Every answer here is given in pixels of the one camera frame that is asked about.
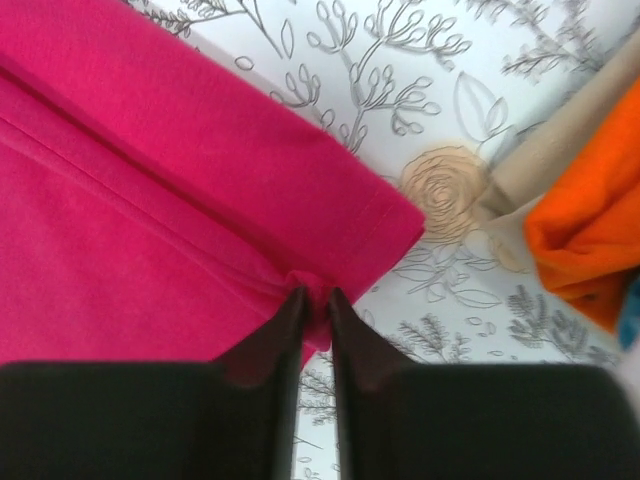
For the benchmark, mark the magenta t shirt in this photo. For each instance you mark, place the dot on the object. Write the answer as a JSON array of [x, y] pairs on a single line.
[[154, 206]]

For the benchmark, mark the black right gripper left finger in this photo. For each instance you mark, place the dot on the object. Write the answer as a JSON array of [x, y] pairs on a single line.
[[230, 418]]

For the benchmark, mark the beige folded t shirt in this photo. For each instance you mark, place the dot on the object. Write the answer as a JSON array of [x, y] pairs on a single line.
[[539, 160]]

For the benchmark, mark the floral table mat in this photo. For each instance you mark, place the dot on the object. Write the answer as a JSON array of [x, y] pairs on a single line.
[[433, 95]]

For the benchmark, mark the orange folded t shirt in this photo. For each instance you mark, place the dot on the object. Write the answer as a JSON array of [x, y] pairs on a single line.
[[584, 233]]

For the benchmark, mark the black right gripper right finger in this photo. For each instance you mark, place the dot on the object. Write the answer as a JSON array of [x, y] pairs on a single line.
[[401, 419]]

